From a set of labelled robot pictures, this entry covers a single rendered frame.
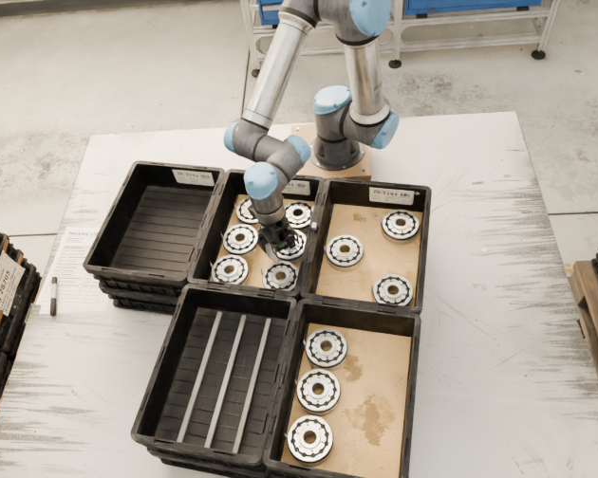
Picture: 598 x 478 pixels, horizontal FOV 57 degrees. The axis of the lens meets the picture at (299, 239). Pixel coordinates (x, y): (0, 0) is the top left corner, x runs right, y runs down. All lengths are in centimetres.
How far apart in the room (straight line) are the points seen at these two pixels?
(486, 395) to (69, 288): 126
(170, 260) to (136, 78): 224
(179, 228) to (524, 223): 106
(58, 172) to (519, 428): 264
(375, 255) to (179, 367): 60
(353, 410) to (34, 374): 92
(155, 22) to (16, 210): 169
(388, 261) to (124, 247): 77
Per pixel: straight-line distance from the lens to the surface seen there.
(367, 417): 134
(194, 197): 174
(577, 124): 326
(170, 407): 142
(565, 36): 385
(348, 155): 177
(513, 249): 176
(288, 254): 152
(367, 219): 161
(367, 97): 152
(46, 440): 167
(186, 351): 147
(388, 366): 138
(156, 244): 167
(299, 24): 139
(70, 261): 192
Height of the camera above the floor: 211
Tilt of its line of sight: 54 degrees down
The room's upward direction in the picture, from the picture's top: 9 degrees counter-clockwise
